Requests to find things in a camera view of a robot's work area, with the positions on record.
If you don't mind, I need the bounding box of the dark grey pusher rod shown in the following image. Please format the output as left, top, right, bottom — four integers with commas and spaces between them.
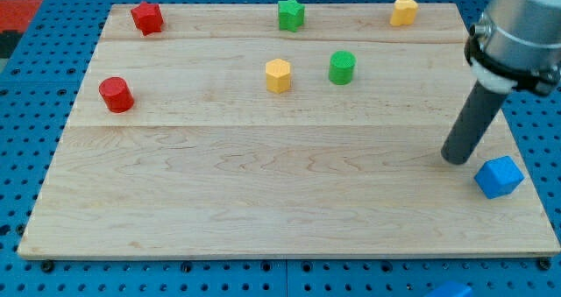
441, 81, 507, 165

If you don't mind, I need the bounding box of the blue cube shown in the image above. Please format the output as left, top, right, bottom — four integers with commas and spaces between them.
474, 156, 524, 199

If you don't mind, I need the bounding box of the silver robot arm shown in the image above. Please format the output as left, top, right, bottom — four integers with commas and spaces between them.
441, 0, 560, 165

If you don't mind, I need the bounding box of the wooden board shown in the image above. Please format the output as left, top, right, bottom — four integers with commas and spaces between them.
18, 4, 560, 260

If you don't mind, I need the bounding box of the yellow heart block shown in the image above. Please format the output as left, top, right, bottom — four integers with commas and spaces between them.
390, 0, 419, 26

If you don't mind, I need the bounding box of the green cylinder block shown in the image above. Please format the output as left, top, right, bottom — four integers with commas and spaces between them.
328, 50, 356, 85

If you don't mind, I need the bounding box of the blue block at bottom edge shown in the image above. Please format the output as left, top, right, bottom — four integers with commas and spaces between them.
424, 281, 473, 297

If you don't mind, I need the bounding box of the yellow hexagon block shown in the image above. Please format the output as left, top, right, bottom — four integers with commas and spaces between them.
266, 59, 292, 94

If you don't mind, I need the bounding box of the green star block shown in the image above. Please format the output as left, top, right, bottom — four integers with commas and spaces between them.
277, 0, 305, 32

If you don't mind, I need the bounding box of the red star block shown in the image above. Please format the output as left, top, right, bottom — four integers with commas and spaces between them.
131, 2, 164, 36

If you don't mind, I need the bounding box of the red cylinder block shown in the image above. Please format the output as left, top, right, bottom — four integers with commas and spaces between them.
98, 77, 134, 113

